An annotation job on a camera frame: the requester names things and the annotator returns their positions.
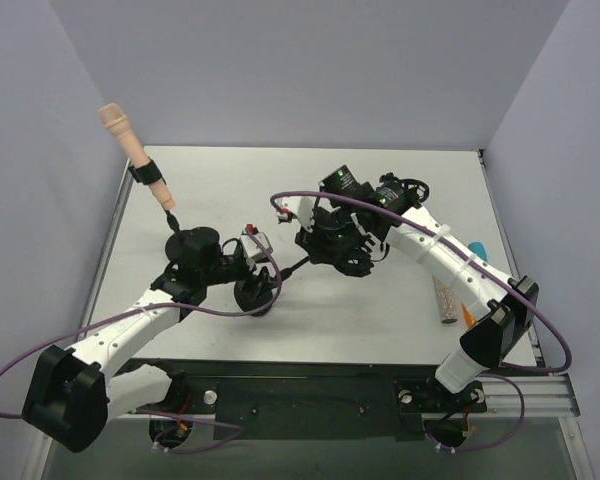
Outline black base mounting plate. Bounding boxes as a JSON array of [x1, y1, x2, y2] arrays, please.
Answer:
[[150, 359, 487, 441]]

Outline black stand with beige microphone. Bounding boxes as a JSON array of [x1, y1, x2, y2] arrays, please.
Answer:
[[128, 159, 220, 265]]

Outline beige microphone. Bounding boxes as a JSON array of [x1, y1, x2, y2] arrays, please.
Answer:
[[98, 103, 175, 210]]

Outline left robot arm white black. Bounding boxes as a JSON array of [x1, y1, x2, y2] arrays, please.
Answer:
[[22, 226, 281, 453]]

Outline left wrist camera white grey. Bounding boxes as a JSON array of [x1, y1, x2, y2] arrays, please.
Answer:
[[239, 224, 273, 268]]

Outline black stand with orange microphone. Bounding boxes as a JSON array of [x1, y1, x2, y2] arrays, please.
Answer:
[[233, 244, 374, 319]]

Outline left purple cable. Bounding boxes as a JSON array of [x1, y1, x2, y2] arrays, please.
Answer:
[[0, 244, 284, 419]]

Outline cyan microphone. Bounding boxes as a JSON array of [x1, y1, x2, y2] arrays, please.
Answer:
[[468, 241, 488, 261]]

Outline black tripod shock mount stand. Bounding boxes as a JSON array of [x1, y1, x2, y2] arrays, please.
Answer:
[[379, 172, 430, 203]]

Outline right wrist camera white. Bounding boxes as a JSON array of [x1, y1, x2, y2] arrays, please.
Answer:
[[274, 196, 315, 232]]

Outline aluminium frame rail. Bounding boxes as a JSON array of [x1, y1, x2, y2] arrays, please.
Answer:
[[479, 324, 581, 419]]

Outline silver glitter microphone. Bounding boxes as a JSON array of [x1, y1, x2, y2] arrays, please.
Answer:
[[432, 277, 459, 325]]

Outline purple cable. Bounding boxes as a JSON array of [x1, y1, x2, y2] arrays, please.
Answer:
[[269, 191, 574, 376], [0, 244, 284, 419]]

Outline orange microphone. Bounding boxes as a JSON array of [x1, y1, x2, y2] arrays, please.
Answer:
[[462, 306, 476, 328]]

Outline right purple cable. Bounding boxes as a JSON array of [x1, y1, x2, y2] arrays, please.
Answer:
[[269, 191, 574, 376]]

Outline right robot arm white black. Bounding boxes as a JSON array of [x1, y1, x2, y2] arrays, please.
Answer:
[[278, 166, 539, 409]]

